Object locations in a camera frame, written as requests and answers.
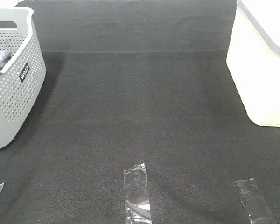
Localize clear tape strip centre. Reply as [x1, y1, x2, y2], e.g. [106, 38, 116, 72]
[124, 163, 152, 224]

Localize grey microfibre towel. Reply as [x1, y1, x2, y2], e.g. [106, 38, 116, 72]
[0, 50, 12, 70]

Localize grey perforated laundry basket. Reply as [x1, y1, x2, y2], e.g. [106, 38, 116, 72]
[0, 7, 46, 149]

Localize white plastic storage box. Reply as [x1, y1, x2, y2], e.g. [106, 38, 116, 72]
[226, 0, 280, 127]

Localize black table cloth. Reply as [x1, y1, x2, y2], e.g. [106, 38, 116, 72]
[0, 0, 280, 224]

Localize clear tape strip right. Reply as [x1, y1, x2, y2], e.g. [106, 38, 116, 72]
[232, 177, 276, 224]

